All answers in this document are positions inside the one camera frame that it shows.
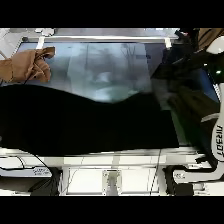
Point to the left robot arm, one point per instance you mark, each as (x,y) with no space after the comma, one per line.
(41,172)

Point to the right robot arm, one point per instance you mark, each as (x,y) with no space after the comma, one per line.
(218,143)

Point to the brown garment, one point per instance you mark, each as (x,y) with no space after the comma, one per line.
(23,66)

